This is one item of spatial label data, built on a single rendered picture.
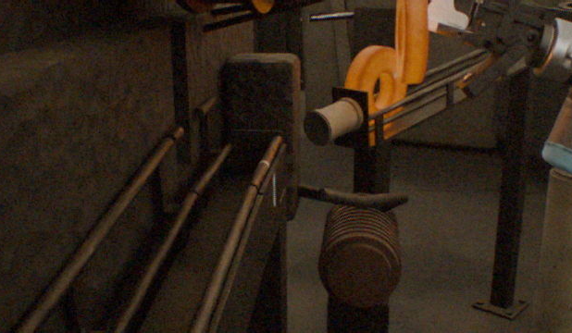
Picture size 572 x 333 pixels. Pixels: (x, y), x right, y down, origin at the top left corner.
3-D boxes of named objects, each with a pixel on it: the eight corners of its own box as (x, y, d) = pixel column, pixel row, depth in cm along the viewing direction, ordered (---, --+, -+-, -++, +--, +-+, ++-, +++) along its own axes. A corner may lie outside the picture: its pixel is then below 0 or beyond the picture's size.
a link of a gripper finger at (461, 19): (415, -18, 102) (474, 0, 101) (403, 20, 103) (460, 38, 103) (416, -17, 99) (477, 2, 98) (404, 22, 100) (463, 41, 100)
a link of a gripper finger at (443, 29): (436, 18, 103) (491, 35, 103) (432, 30, 103) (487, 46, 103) (440, 21, 98) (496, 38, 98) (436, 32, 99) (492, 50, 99)
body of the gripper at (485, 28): (473, -12, 105) (548, 11, 104) (454, 42, 107) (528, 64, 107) (481, -10, 97) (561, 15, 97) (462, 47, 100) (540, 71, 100)
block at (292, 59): (222, 221, 101) (217, 59, 94) (233, 203, 109) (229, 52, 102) (294, 225, 100) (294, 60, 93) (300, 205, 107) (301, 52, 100)
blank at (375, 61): (361, 148, 125) (376, 151, 123) (331, 86, 115) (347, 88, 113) (401, 91, 132) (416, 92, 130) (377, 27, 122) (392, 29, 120)
